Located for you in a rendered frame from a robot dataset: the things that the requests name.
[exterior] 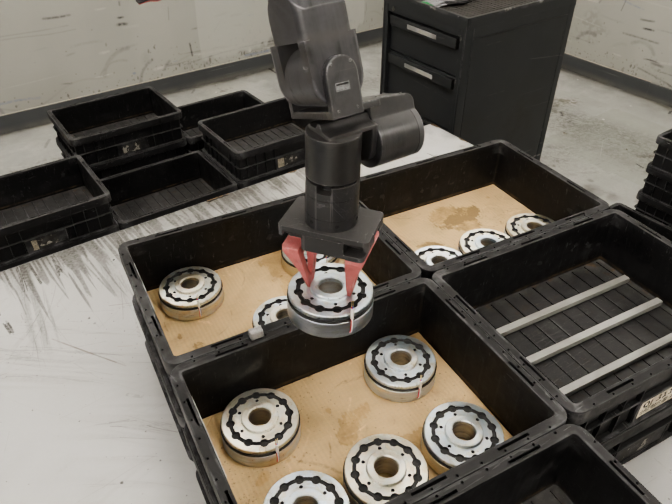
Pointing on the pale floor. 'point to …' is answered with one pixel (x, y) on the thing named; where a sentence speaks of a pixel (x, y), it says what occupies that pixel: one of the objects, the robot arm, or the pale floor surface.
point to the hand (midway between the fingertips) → (330, 283)
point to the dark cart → (478, 65)
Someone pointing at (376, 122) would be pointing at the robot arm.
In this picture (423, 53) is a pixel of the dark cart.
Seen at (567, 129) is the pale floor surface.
